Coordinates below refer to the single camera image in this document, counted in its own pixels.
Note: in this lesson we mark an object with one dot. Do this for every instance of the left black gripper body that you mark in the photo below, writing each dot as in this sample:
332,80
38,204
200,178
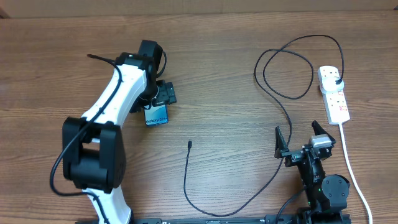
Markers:
158,93

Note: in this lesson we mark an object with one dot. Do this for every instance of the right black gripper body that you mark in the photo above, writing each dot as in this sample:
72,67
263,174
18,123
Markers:
294,156

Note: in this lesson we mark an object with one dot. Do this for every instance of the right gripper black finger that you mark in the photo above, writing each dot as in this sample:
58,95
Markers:
281,148
318,130

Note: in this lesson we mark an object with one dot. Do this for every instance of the blue Galaxy smartphone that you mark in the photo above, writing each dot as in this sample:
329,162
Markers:
156,115

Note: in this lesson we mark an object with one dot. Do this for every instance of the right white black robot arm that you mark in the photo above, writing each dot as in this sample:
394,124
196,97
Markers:
326,194

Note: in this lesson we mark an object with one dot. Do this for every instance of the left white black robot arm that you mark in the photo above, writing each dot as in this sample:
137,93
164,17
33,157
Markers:
93,155

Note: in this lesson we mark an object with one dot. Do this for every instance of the white charger plug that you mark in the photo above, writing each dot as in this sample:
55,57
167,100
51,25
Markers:
330,85

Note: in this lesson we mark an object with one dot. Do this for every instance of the white power strip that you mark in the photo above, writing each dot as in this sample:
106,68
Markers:
335,103

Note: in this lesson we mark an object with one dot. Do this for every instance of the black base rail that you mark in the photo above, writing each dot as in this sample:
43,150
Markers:
211,221

